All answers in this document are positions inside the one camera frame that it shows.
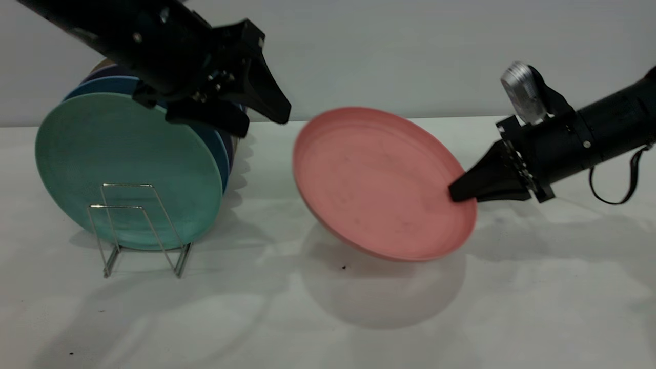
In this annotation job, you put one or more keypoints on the dark purple round plate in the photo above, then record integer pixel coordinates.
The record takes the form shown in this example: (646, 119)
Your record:
(113, 72)

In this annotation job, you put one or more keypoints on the beige round plate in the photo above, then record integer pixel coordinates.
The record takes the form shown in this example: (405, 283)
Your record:
(102, 64)

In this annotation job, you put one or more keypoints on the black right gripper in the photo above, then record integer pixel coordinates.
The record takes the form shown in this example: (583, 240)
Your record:
(553, 148)

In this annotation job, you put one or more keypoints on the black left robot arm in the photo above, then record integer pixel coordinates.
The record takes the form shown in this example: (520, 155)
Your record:
(102, 25)

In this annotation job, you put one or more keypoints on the pink round plate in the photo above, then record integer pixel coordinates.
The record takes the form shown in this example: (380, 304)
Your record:
(379, 179)

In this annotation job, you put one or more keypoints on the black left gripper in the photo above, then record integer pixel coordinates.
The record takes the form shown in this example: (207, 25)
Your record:
(205, 56)

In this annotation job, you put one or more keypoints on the green round plate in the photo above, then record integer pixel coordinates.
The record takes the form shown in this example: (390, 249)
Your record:
(128, 154)

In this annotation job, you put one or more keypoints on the blue round plate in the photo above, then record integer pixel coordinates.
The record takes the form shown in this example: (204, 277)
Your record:
(102, 84)

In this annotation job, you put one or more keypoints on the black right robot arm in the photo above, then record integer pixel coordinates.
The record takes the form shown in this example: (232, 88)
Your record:
(625, 118)

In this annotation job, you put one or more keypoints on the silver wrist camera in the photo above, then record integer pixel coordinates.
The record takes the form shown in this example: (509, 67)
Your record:
(520, 92)

